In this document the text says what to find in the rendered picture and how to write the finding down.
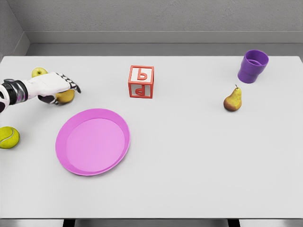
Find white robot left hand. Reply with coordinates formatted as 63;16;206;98
35;72;82;106

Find yellow lemon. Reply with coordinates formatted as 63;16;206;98
55;89;76;105

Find pink round plate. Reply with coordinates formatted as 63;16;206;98
55;108;131;176

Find yellow-green apple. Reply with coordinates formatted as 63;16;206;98
31;67;48;79

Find yellow tennis ball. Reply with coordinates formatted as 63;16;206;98
0;126;20;149

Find red letter block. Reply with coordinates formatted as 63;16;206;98
128;65;155;99

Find yellow-brown pear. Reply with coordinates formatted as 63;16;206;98
223;84;242;113

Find purple cup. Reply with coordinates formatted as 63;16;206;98
237;49;269;84

